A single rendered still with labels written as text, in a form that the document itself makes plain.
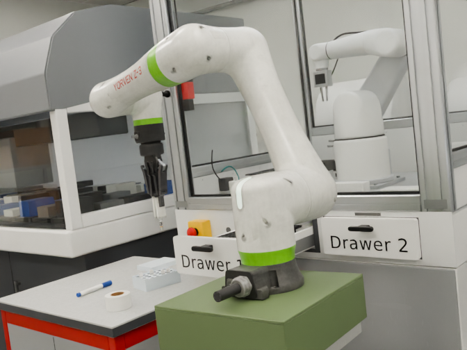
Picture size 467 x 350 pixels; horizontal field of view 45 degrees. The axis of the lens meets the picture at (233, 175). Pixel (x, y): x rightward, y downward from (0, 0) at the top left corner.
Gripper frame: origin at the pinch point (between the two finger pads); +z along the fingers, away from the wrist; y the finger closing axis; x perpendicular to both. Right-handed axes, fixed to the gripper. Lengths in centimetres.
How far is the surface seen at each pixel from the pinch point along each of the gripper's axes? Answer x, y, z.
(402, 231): 35, 65, 10
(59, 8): 162, -442, -170
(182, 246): -4.7, 18.6, 10.1
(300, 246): 24.0, 37.1, 14.7
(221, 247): -1.8, 33.5, 9.5
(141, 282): -10.9, 2.6, 21.3
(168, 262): 10.3, -16.3, 22.6
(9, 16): 103, -427, -157
